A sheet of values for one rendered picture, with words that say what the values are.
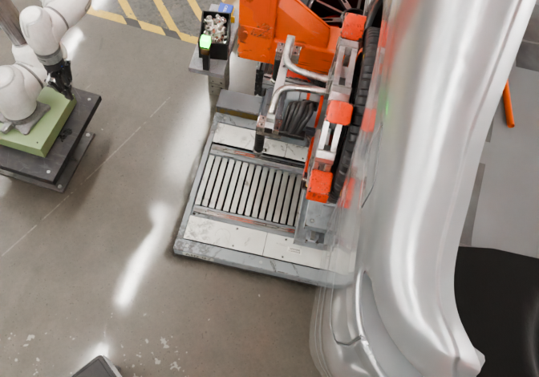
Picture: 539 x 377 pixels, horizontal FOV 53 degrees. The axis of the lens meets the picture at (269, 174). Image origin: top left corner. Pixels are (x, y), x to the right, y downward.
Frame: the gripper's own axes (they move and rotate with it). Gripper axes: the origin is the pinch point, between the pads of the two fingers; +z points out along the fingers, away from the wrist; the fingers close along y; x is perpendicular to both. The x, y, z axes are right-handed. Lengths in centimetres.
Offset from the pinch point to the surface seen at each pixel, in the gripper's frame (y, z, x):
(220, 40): -68, 18, 30
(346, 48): -42, -35, 95
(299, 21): -75, -4, 65
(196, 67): -55, 28, 23
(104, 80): -52, 70, -38
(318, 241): -16, 63, 109
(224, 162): -36, 69, 47
